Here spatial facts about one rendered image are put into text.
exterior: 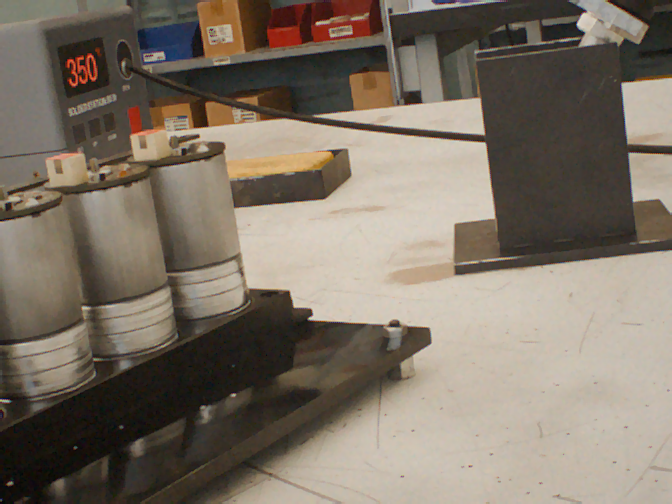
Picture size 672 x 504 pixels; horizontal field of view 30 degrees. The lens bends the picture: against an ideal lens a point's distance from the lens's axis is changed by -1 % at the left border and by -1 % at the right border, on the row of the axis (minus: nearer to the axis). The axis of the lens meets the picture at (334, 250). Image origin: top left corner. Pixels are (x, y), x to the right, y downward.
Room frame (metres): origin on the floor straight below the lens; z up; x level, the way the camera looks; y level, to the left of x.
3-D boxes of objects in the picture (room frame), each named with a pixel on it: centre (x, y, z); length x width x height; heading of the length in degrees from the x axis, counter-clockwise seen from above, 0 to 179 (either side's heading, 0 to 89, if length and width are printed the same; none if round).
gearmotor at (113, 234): (0.29, 0.05, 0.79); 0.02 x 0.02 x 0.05
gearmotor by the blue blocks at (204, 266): (0.32, 0.04, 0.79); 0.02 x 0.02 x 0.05
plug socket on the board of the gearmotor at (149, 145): (0.31, 0.04, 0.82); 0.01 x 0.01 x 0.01; 53
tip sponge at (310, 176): (0.59, 0.03, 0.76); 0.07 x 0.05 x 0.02; 74
